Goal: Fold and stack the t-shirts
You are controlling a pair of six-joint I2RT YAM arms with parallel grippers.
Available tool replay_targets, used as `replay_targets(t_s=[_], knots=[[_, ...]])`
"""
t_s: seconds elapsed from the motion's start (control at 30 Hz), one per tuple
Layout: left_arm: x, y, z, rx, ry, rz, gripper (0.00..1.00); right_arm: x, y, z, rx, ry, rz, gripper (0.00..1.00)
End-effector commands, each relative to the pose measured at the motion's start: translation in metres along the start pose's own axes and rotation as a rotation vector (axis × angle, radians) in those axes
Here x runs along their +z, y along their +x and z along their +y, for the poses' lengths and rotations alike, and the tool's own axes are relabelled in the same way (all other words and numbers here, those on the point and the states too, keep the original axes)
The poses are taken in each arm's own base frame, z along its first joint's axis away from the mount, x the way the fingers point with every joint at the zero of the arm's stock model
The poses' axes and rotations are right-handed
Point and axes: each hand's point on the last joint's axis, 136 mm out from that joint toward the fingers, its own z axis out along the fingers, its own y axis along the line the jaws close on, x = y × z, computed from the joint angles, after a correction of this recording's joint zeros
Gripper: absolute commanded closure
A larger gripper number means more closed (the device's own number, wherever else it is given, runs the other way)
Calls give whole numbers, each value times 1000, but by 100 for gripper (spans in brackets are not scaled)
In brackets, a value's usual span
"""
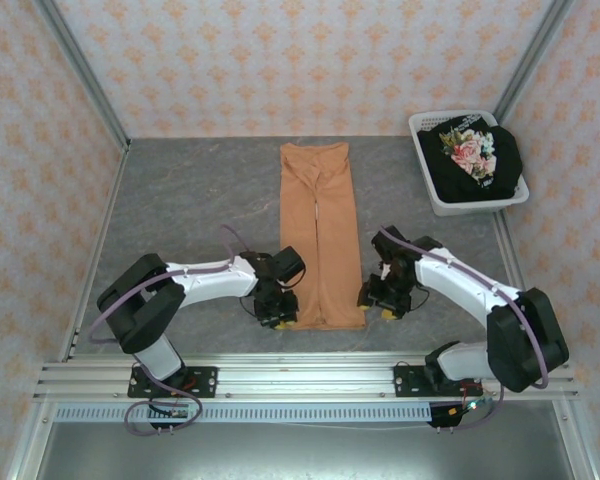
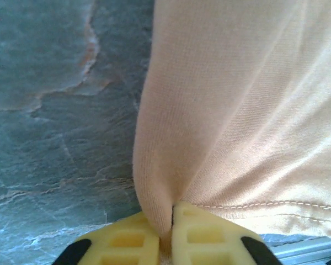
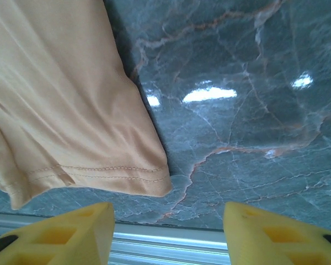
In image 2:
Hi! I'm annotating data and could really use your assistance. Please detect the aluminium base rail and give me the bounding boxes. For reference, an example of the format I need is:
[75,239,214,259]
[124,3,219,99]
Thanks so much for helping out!
[259,234,331,265]

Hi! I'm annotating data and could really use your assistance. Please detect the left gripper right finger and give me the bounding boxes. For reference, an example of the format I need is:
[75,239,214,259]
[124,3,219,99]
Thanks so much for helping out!
[170,201,284,265]

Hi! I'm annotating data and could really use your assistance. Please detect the orange t-shirt with cartoon print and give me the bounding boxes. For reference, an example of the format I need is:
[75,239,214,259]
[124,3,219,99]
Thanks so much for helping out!
[132,0,331,265]

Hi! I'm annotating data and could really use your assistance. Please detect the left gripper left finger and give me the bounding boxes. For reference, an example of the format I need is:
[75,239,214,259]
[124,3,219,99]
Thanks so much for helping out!
[52,211,159,265]

